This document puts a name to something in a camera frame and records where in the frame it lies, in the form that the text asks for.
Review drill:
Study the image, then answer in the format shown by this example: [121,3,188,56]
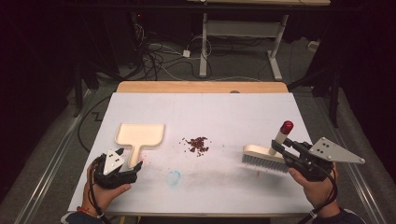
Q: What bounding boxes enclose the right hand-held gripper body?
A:
[284,136,367,183]

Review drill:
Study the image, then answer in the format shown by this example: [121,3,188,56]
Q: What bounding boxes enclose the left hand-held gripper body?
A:
[92,148,139,189]

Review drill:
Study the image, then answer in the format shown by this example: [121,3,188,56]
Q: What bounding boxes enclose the cream brush with red-tipped handle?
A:
[241,119,294,174]

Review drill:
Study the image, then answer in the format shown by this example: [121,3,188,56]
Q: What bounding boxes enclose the cream plastic dustpan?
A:
[114,122,166,169]

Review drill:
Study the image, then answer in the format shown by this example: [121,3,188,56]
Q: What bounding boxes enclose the pile of beans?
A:
[178,135,212,158]

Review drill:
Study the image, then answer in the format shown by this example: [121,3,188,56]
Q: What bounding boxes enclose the person's left hand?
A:
[81,161,133,217]

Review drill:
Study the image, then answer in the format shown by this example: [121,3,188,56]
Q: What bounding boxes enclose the person's right hand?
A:
[287,161,341,217]

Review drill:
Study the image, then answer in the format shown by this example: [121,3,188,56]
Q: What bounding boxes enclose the black metal stand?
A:
[287,60,342,129]

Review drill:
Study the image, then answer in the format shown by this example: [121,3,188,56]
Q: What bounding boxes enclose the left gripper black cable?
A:
[88,154,114,224]

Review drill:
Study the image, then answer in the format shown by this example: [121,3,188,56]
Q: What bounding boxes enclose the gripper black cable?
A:
[88,154,114,224]
[297,166,340,224]

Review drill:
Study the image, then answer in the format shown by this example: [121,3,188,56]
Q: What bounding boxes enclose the red bracelet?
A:
[76,205,95,217]

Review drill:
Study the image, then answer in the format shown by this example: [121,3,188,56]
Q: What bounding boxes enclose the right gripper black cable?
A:
[297,166,340,224]

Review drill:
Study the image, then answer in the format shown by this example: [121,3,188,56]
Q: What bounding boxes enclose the black floor cable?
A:
[77,95,112,154]

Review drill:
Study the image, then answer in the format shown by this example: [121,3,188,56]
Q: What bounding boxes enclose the tangle of floor cables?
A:
[132,21,214,82]

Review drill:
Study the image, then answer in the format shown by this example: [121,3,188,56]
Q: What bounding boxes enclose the white metal desk frame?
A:
[198,12,290,82]

